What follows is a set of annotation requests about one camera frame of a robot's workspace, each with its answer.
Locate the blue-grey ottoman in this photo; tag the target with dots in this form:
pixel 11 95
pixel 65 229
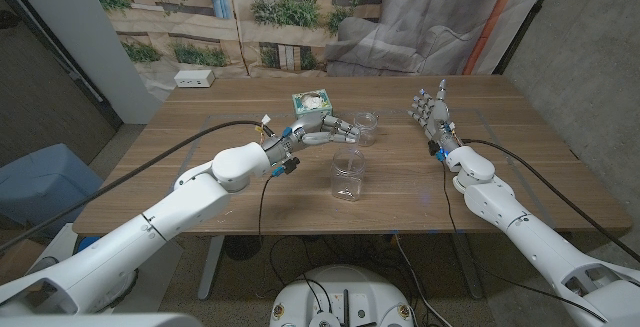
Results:
pixel 40 182

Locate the black round floor fan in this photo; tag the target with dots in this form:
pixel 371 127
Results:
pixel 243 247

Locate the teal floral tissue box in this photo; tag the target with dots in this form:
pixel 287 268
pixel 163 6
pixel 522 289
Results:
pixel 312 101

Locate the printed fabric backdrop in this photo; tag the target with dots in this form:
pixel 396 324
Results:
pixel 300 27

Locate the brown cardboard box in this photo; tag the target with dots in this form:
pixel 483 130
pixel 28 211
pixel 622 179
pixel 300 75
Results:
pixel 17 262

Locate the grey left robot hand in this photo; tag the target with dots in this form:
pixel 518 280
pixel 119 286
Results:
pixel 305 129

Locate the black backdrop stand pole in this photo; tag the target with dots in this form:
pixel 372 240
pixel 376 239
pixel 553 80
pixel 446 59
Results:
pixel 526 22

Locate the white robot torso base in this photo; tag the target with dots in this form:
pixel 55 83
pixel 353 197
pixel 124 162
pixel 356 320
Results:
pixel 345 292

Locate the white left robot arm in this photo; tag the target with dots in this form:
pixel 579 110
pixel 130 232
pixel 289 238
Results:
pixel 195 202

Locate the white table leg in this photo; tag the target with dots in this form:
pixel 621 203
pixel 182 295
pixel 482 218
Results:
pixel 210 267

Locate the large clear plastic cup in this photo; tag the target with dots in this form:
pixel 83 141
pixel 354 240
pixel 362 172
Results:
pixel 347 182

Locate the grey table leg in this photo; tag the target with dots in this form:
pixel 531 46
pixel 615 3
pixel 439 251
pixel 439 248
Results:
pixel 467 267

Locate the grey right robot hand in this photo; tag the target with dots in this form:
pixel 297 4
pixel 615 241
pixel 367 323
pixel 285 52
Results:
pixel 437 117

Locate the small clear glass jar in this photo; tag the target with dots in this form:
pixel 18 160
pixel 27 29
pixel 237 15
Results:
pixel 370 126

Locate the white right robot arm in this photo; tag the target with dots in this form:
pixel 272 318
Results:
pixel 500 202

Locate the white robot chest edge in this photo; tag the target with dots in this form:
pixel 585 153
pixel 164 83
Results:
pixel 100 321

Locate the white power strip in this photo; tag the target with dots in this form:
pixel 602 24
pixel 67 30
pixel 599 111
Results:
pixel 194 78

